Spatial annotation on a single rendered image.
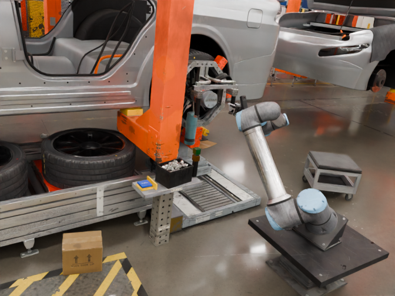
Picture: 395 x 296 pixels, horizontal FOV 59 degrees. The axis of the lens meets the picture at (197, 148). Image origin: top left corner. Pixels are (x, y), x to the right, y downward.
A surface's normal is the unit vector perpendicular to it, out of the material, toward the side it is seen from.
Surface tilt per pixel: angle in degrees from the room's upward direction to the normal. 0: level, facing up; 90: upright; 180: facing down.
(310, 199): 38
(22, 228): 90
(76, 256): 90
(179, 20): 90
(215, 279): 0
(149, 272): 0
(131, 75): 90
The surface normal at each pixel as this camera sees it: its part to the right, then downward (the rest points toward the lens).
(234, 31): 0.57, 0.37
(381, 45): 0.23, 0.28
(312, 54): -0.73, 0.12
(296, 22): 0.54, -0.06
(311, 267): 0.12, -0.92
